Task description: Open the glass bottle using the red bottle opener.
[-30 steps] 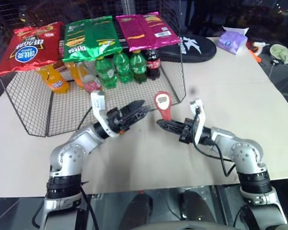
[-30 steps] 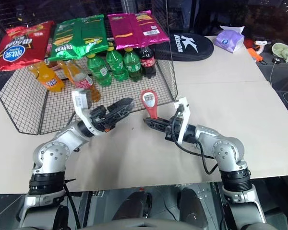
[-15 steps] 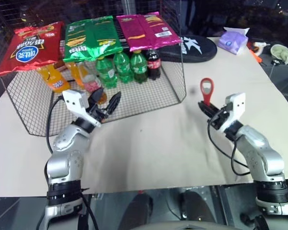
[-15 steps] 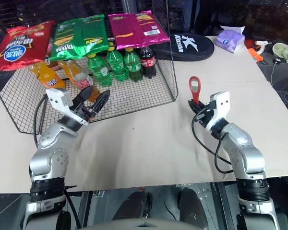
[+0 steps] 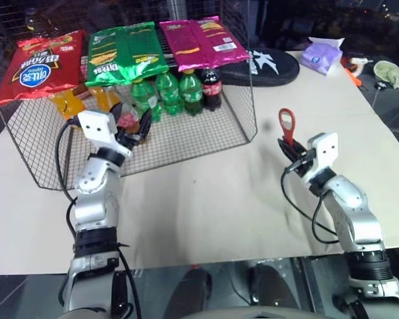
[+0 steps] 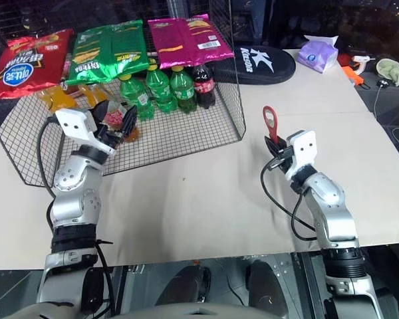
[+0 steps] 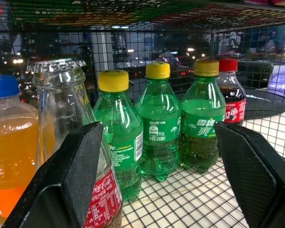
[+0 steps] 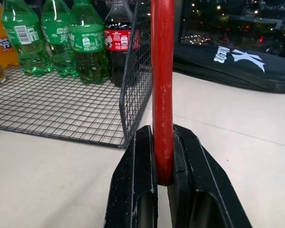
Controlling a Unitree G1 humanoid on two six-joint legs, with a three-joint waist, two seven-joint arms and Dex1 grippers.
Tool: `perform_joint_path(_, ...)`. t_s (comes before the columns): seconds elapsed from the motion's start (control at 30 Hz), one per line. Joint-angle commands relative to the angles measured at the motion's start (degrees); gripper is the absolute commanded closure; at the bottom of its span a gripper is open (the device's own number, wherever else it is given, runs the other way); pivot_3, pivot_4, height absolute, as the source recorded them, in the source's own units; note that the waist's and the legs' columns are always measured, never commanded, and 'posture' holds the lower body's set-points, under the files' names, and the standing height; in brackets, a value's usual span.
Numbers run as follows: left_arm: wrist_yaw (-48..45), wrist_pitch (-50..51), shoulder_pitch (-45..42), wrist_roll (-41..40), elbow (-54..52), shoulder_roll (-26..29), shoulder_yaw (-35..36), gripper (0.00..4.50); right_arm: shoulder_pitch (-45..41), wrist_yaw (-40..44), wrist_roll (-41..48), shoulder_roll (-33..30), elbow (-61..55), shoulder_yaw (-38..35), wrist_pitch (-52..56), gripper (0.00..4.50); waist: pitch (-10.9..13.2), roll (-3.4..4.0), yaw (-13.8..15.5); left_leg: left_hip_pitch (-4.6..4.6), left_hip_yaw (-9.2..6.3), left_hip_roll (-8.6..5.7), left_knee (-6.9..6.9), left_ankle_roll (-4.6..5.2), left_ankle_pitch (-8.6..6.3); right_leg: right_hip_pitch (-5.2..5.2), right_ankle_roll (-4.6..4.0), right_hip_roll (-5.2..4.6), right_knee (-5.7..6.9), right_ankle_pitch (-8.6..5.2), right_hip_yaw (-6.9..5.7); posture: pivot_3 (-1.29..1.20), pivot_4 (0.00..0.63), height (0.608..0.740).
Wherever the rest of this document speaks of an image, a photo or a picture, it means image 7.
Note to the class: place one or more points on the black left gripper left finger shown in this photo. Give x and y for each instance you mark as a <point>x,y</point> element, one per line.
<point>69,175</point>

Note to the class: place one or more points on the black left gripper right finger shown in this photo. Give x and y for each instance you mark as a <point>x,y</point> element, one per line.
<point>251,171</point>

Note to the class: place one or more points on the orange soda plastic bottle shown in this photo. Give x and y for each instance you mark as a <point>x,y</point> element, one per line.
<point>12,142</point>

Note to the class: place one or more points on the green Sprite plastic bottle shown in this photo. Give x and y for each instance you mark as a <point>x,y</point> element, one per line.
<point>159,123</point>
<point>123,133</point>
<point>202,118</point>

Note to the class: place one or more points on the small Coca-Cola plastic bottle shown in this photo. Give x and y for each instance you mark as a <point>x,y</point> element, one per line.
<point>232,99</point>

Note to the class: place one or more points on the glass Coca-Cola bottle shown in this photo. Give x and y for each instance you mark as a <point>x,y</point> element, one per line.
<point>59,95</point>

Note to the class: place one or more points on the black round tray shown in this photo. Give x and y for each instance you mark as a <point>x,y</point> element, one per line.
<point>263,104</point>

